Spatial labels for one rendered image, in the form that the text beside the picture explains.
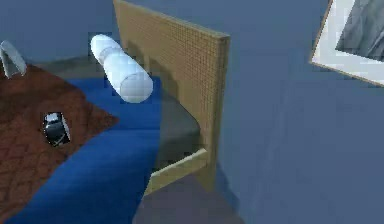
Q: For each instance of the wooden bed with blue sheet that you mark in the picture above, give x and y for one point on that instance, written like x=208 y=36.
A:
x=186 y=66

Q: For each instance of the white bolster pillow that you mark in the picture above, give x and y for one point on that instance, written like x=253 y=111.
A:
x=121 y=68

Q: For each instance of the brown quilted blanket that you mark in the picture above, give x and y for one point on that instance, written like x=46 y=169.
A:
x=30 y=116

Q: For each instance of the framed grey picture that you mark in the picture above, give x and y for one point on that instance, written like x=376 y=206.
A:
x=356 y=40

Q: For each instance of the grey open laptop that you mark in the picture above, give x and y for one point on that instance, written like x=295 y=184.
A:
x=12 y=60

